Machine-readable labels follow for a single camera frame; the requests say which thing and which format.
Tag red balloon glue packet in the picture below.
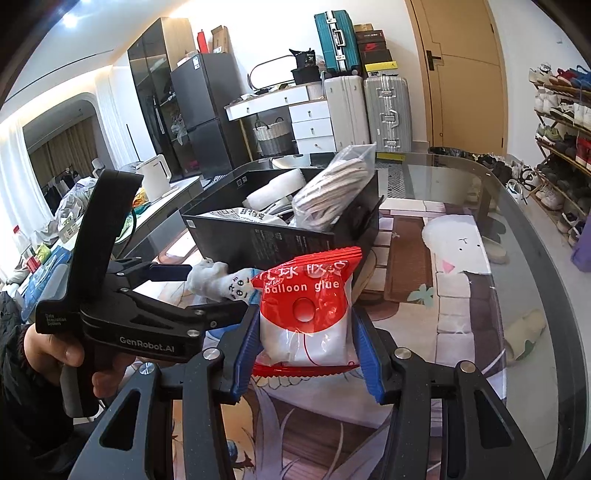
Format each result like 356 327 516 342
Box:
252 246 363 377

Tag white printed plastic packet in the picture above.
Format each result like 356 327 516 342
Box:
199 207 287 226

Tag bagged white adidas socks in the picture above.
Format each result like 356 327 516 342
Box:
291 143 377 232

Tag person's left hand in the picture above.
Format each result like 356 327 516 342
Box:
22 323 139 400

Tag grey side cabinet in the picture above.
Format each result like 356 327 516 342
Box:
112 176 204 257

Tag black cardboard storage box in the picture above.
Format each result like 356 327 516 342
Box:
180 166 383 271

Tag white electric kettle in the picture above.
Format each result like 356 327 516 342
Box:
135 154 172 202

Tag anime print table mat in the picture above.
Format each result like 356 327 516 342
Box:
133 197 509 480

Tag woven laundry basket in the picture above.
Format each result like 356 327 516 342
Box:
253 117 294 157

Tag black refrigerator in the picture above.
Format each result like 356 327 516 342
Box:
171 53 250 179

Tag dark glass cabinet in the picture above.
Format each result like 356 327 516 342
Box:
127 17 199 180

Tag white desk with drawers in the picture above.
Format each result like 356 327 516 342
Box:
224 82 335 155

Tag black bin with liner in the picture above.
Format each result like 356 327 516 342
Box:
429 147 465 158

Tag purple bag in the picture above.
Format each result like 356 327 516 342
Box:
571 219 591 273

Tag white suitcase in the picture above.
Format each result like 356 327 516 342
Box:
324 75 370 151

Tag black bag on desk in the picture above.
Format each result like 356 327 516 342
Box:
290 49 321 85

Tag silver suitcase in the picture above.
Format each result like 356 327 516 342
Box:
363 75 413 153

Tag teal suitcase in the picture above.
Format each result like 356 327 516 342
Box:
315 10 362 76

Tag stacked shoe boxes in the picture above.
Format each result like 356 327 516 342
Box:
353 24 398 75

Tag wooden door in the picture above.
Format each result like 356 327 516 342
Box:
406 0 508 155

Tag wooden shoe rack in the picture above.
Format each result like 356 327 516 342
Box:
528 63 590 247

